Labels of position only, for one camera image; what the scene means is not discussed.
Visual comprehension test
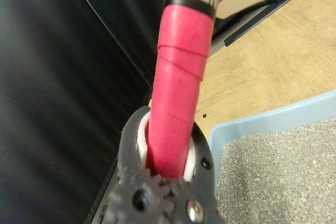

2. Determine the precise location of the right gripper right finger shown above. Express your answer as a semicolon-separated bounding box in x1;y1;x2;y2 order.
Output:
170;126;226;224

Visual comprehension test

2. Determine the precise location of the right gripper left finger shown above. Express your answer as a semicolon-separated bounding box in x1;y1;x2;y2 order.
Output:
104;106;172;224

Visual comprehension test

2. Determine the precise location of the blue litter tray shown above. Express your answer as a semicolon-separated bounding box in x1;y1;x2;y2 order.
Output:
208;97;336;224

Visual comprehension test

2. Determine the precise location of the black curtain stand pole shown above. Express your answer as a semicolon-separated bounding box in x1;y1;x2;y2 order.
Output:
62;0;153;91

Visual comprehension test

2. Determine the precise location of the black curtain stand foot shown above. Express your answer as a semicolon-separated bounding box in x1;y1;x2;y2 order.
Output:
224;0;288;48

